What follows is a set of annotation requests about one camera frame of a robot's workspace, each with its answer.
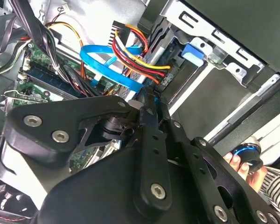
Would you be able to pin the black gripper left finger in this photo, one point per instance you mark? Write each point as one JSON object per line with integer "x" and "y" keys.
{"x": 44, "y": 123}

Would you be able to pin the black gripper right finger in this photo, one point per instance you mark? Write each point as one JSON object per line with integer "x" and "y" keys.
{"x": 196, "y": 163}

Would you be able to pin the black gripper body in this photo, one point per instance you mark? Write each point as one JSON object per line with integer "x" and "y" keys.
{"x": 102, "y": 193}

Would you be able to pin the hard disk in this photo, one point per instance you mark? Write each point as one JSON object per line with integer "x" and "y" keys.
{"x": 192, "y": 54}

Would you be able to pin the person's hand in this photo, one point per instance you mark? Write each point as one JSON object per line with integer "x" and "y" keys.
{"x": 254, "y": 180}

